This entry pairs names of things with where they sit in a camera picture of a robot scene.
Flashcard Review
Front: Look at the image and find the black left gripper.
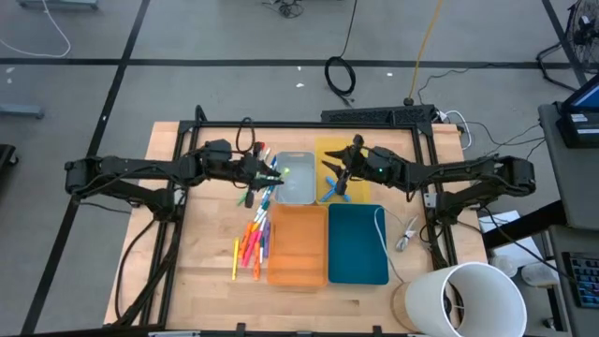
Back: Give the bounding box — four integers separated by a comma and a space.
205, 141, 285, 210

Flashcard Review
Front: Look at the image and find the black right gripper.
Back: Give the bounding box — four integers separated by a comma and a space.
320, 134, 408, 196

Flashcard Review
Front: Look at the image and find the yellow translucent plastic tray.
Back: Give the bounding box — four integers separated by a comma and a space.
314, 136, 373, 206

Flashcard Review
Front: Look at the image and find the grey plastic bin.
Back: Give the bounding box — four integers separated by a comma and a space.
273, 150, 317, 206

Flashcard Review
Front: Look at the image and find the black perforated power box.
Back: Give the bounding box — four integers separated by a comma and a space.
321, 105, 436, 125

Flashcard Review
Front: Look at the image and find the pink highlighter marker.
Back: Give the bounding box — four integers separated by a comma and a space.
241, 229, 260, 268
250, 228, 266, 256

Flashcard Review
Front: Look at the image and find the orange translucent plastic bin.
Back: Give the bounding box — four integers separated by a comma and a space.
266, 203, 329, 287

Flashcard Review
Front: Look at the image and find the teal plastic bin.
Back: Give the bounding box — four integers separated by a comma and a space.
327, 202, 390, 286

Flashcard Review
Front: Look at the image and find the round wooden lamp base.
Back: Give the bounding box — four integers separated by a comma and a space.
390, 280, 422, 334

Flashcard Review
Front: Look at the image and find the white cylindrical lamp shade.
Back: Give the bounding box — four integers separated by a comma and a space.
404, 261, 529, 337

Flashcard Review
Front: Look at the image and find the white paper sheet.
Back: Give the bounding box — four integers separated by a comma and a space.
477, 209, 537, 263

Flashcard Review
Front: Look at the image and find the clear plastic cup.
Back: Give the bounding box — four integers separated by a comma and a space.
489, 254, 519, 277

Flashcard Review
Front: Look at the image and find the black diagonal desk bar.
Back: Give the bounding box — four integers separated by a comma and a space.
481, 199, 567, 252

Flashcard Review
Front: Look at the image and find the grey desk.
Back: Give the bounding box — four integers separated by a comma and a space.
537, 102, 599, 230

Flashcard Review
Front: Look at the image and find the black laptop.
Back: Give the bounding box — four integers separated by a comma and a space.
555, 74, 599, 150

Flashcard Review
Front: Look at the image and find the grey cart foot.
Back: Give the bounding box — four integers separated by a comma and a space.
17, 0, 100, 11
0, 103, 46, 120

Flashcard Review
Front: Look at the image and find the black keyboard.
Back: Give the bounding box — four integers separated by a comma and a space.
561, 251, 599, 310

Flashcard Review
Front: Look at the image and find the black floor fan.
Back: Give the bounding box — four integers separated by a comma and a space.
535, 0, 599, 93

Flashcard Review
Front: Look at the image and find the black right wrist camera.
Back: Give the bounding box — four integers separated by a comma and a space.
367, 145, 399, 166

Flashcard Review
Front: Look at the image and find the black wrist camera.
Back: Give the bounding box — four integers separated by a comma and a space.
367, 145, 399, 166
203, 139, 234, 163

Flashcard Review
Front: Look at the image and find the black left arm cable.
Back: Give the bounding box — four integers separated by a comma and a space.
235, 116, 256, 155

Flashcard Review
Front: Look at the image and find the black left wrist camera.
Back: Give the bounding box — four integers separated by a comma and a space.
203, 139, 234, 163

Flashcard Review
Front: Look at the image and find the black hanging cable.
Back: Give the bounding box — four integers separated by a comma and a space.
324, 0, 359, 107

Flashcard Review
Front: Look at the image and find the grey bundled cable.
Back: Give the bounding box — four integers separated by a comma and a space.
395, 214, 420, 254

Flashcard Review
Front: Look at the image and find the white charger cable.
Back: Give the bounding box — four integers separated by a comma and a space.
437, 109, 474, 152

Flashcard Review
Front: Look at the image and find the yellow hanging cable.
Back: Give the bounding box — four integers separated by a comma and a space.
407, 0, 445, 105

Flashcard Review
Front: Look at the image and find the black tangled floor cable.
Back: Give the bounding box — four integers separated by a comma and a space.
260, 0, 306, 20

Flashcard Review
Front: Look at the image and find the black arm base cable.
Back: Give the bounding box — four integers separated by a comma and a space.
113, 217, 158, 322

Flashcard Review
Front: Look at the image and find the white floor cable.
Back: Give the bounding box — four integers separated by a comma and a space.
0, 0, 72, 60

